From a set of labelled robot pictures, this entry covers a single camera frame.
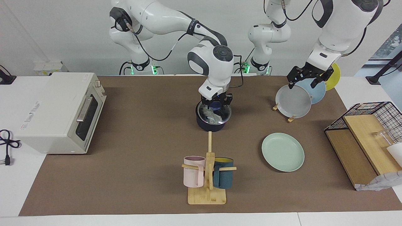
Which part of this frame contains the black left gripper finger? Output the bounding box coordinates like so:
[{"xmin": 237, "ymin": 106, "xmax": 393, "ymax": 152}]
[
  {"xmin": 286, "ymin": 67, "xmax": 304, "ymax": 90},
  {"xmin": 311, "ymin": 70, "xmax": 334, "ymax": 88}
]

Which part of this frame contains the glass lid blue knob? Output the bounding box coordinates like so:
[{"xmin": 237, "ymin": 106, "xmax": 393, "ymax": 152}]
[{"xmin": 196, "ymin": 100, "xmax": 232, "ymax": 124}]

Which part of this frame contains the white vermicelli bundle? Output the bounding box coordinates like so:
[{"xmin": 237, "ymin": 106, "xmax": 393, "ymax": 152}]
[{"xmin": 204, "ymin": 108, "xmax": 222, "ymax": 123}]

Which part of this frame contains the yellow plate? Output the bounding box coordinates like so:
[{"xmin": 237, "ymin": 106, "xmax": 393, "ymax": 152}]
[{"xmin": 325, "ymin": 63, "xmax": 341, "ymax": 91}]

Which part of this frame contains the light blue plate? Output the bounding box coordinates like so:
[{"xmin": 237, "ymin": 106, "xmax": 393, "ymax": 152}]
[{"xmin": 295, "ymin": 77, "xmax": 326, "ymax": 105}]

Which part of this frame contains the grey plate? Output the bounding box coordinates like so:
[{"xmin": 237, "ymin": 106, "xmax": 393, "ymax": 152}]
[{"xmin": 275, "ymin": 84, "xmax": 312, "ymax": 119}]

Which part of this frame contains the wooden plate rack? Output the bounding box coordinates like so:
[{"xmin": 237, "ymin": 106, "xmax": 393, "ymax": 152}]
[{"xmin": 273, "ymin": 102, "xmax": 297, "ymax": 123}]

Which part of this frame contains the mint green plate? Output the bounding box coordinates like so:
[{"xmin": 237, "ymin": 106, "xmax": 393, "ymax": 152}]
[{"xmin": 261, "ymin": 133, "xmax": 305, "ymax": 172}]

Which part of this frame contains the dark blue saucepan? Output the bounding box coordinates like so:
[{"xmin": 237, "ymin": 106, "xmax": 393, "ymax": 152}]
[{"xmin": 196, "ymin": 102, "xmax": 232, "ymax": 132}]

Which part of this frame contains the black metal stand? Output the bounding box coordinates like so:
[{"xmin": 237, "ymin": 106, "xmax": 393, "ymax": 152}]
[{"xmin": 366, "ymin": 50, "xmax": 402, "ymax": 84}]

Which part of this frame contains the pink mug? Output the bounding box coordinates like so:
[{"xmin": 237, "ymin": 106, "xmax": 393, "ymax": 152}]
[{"xmin": 183, "ymin": 156, "xmax": 206, "ymax": 188}]

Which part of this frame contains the dark teal mug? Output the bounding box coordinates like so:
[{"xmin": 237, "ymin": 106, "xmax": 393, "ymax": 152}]
[{"xmin": 213, "ymin": 157, "xmax": 234, "ymax": 189}]

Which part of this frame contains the light bamboo board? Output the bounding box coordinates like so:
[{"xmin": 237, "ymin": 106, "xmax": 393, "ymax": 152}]
[{"xmin": 343, "ymin": 115, "xmax": 402, "ymax": 175}]

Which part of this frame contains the window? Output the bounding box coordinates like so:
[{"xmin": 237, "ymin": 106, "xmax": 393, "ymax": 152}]
[{"xmin": 371, "ymin": 24, "xmax": 402, "ymax": 60}]

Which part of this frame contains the brown wooden board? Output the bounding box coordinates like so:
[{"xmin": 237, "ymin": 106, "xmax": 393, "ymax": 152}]
[{"xmin": 325, "ymin": 129, "xmax": 377, "ymax": 189}]

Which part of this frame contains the clear glass cup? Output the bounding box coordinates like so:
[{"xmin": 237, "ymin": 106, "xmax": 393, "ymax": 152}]
[{"xmin": 374, "ymin": 129, "xmax": 397, "ymax": 146}]

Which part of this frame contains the wooden mug tree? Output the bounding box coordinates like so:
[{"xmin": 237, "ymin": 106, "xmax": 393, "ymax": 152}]
[{"xmin": 182, "ymin": 131, "xmax": 237, "ymax": 205}]

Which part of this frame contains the white cup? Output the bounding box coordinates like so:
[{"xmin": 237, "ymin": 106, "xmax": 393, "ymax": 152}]
[{"xmin": 386, "ymin": 143, "xmax": 402, "ymax": 167}]

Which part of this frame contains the brown table mat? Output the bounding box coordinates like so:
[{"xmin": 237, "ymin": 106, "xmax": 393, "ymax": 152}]
[{"xmin": 19, "ymin": 75, "xmax": 402, "ymax": 216}]

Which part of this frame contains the grey patterned bag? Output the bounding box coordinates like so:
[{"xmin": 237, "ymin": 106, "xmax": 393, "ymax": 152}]
[{"xmin": 355, "ymin": 170, "xmax": 402, "ymax": 191}]

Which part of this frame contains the white toaster oven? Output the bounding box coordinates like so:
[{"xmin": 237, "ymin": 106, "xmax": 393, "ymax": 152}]
[{"xmin": 14, "ymin": 73, "xmax": 107, "ymax": 154}]

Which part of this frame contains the white power strip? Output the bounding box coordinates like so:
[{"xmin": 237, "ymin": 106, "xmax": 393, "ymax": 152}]
[{"xmin": 34, "ymin": 61, "xmax": 65, "ymax": 76}]

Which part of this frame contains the black wire basket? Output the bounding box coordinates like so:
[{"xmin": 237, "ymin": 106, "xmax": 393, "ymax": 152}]
[{"xmin": 324, "ymin": 101, "xmax": 402, "ymax": 145}]

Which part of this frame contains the black power cord plug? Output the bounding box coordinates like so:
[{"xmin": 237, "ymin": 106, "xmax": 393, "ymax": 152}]
[{"xmin": 0, "ymin": 129, "xmax": 21, "ymax": 166}]

